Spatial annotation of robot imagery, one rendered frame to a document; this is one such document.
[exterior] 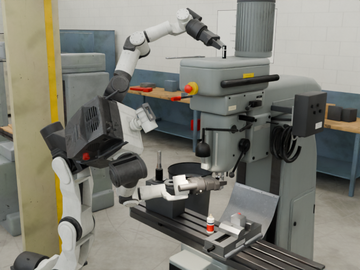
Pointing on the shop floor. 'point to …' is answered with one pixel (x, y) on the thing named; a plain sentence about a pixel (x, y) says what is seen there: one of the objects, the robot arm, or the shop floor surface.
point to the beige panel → (35, 117)
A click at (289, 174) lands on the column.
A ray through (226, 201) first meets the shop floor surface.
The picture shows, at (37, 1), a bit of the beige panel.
